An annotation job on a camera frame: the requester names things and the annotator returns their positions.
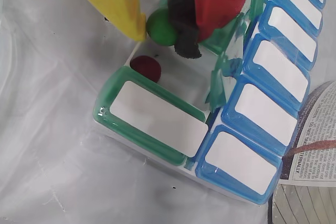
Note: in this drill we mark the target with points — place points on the white tablecloth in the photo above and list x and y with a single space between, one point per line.
52 129

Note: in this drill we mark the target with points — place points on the green ball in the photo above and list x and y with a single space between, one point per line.
160 28

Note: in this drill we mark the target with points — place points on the weekly pill organizer box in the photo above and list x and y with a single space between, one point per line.
162 119

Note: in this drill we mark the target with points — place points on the red ball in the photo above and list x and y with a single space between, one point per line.
145 68

